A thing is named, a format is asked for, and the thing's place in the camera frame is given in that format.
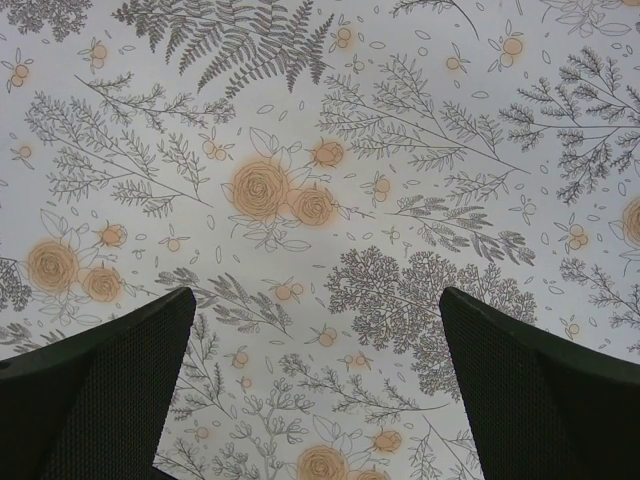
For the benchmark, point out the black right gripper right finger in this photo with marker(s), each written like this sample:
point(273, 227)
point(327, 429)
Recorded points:
point(539, 406)

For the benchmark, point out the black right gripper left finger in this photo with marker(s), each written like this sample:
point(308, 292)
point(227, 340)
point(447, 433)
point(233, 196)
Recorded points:
point(94, 405)

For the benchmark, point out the floral patterned table mat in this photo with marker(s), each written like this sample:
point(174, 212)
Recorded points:
point(317, 172)

